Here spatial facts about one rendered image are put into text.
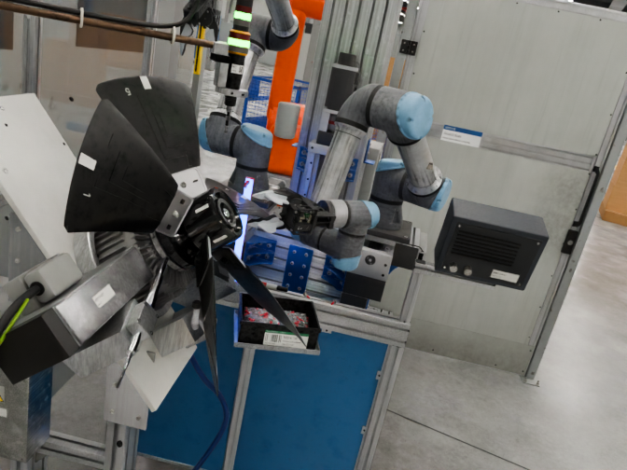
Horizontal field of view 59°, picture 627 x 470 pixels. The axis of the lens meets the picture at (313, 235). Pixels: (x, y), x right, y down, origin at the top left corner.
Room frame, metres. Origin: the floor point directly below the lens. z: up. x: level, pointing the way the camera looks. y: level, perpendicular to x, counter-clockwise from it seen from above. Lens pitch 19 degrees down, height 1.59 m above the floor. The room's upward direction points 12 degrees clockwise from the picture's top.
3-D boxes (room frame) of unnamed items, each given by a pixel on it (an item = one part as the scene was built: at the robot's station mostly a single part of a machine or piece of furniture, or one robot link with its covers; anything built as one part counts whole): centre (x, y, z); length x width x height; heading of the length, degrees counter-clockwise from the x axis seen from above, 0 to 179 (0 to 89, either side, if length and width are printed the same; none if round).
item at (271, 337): (1.38, 0.05, 0.85); 0.22 x 0.17 x 0.07; 101
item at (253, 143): (1.96, 0.27, 1.20); 0.13 x 0.12 x 0.14; 78
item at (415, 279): (1.52, -0.32, 0.96); 0.03 x 0.03 x 0.20; 87
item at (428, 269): (1.52, -0.42, 1.04); 0.24 x 0.03 x 0.03; 87
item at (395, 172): (1.89, -0.23, 1.20); 0.13 x 0.12 x 0.14; 59
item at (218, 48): (1.19, 0.24, 1.50); 0.09 x 0.07 x 0.10; 122
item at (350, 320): (1.55, 0.11, 0.82); 0.90 x 0.04 x 0.08; 87
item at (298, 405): (1.55, 0.11, 0.45); 0.82 x 0.02 x 0.66; 87
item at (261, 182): (1.96, 0.27, 1.09); 0.15 x 0.15 x 0.10
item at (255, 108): (8.54, 0.76, 0.49); 1.27 x 0.88 x 0.98; 160
